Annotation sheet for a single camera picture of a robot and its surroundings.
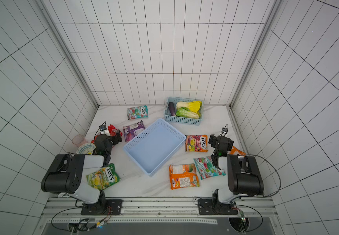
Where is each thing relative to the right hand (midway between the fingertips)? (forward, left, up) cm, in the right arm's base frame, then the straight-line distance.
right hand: (216, 133), depth 94 cm
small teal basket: (+13, +33, 0) cm, 35 cm away
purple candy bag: (+1, +58, -4) cm, 59 cm away
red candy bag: (0, +71, -1) cm, 71 cm away
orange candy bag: (-7, -12, -7) cm, 16 cm away
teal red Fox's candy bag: (-21, +8, -5) cm, 23 cm away
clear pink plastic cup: (-6, +96, -7) cm, 96 cm away
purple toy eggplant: (+24, +31, -3) cm, 39 cm away
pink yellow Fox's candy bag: (-5, +13, -5) cm, 15 cm away
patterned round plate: (-14, +85, -3) cm, 86 cm away
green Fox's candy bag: (-31, +67, -5) cm, 74 cm away
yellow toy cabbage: (+21, +14, +3) cm, 26 cm away
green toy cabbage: (+17, +21, +1) cm, 27 cm away
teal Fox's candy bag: (+21, +56, -4) cm, 59 cm away
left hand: (-4, +70, +1) cm, 70 cm away
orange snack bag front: (-27, +22, -5) cm, 35 cm away
